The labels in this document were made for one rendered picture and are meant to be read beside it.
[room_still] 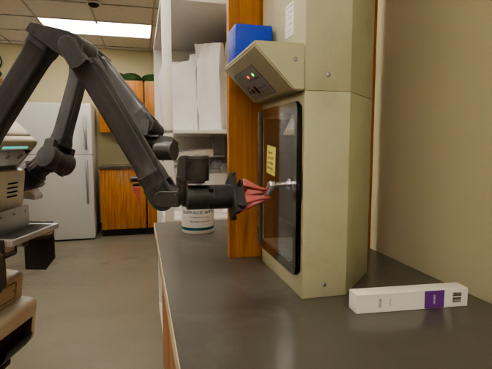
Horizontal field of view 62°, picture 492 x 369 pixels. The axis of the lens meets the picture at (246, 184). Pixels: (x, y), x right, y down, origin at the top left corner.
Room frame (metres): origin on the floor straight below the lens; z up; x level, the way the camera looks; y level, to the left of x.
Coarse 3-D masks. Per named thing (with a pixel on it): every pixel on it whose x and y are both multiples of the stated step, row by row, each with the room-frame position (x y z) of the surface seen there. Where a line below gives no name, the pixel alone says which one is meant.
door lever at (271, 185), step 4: (288, 180) 0.95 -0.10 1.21; (268, 184) 0.94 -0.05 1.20; (272, 184) 0.93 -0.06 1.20; (276, 184) 0.94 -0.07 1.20; (280, 184) 0.94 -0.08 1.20; (284, 184) 0.94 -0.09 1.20; (288, 184) 0.95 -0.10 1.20; (268, 188) 0.95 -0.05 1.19; (272, 188) 0.94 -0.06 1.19; (288, 188) 0.95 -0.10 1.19; (264, 192) 0.97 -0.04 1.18; (268, 192) 0.96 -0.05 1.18; (268, 196) 0.98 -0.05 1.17
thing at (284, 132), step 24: (264, 120) 1.15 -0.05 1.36; (288, 120) 0.96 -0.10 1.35; (264, 144) 1.15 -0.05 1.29; (288, 144) 0.96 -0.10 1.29; (264, 168) 1.15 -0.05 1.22; (288, 168) 0.96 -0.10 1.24; (288, 192) 0.96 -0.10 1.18; (264, 216) 1.15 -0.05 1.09; (288, 216) 0.95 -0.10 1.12; (264, 240) 1.15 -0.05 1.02; (288, 240) 0.95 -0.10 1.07; (288, 264) 0.95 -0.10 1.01
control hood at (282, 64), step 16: (256, 48) 0.88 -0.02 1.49; (272, 48) 0.89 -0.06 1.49; (288, 48) 0.90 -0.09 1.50; (304, 48) 0.91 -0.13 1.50; (240, 64) 1.04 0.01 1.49; (256, 64) 0.96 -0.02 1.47; (272, 64) 0.89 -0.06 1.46; (288, 64) 0.90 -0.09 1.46; (304, 64) 0.91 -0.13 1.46; (272, 80) 0.95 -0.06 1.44; (288, 80) 0.90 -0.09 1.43; (304, 80) 0.91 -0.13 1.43; (272, 96) 1.04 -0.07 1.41
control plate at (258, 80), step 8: (240, 72) 1.09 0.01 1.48; (248, 72) 1.04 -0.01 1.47; (256, 72) 0.99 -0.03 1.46; (240, 80) 1.13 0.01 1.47; (248, 80) 1.08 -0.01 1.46; (256, 80) 1.03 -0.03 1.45; (264, 80) 0.99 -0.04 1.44; (248, 88) 1.13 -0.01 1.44; (256, 88) 1.08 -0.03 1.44; (264, 88) 1.03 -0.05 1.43; (272, 88) 0.99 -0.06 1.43; (256, 96) 1.13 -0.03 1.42; (264, 96) 1.08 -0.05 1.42
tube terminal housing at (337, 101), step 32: (288, 0) 1.01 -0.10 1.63; (320, 0) 0.91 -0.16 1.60; (352, 0) 0.93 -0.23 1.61; (320, 32) 0.91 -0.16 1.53; (352, 32) 0.94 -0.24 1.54; (320, 64) 0.91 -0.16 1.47; (352, 64) 0.94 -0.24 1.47; (288, 96) 1.00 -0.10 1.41; (320, 96) 0.92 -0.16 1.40; (352, 96) 0.95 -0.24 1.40; (320, 128) 0.92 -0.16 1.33; (352, 128) 0.95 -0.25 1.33; (320, 160) 0.92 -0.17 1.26; (352, 160) 0.96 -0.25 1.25; (320, 192) 0.92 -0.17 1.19; (352, 192) 0.96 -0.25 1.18; (320, 224) 0.92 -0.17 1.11; (352, 224) 0.97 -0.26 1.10; (320, 256) 0.92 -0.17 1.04; (352, 256) 0.98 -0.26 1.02; (320, 288) 0.92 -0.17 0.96
